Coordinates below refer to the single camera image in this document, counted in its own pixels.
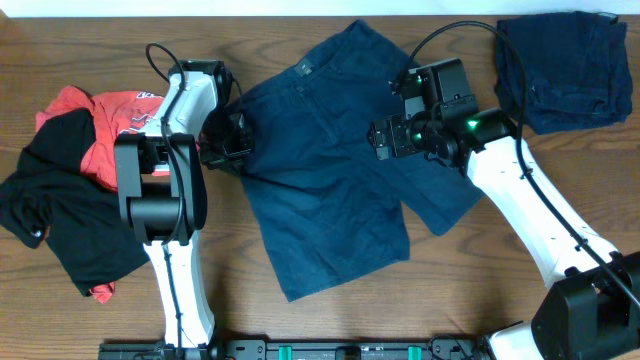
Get dark blue shorts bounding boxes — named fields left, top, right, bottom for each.
left=237, top=20, right=482, bottom=301

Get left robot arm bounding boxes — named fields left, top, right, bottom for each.
left=114, top=60, right=255, bottom=359

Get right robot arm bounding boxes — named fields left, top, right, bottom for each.
left=369, top=58, right=639, bottom=359

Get red printed t-shirt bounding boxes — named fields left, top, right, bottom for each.
left=36, top=86, right=162, bottom=303

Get black t-shirt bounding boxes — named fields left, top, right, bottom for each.
left=1, top=108, right=149, bottom=296

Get folded navy garment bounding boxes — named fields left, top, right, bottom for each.
left=495, top=11, right=633, bottom=135

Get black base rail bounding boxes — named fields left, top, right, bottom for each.
left=98, top=337, right=491, bottom=360

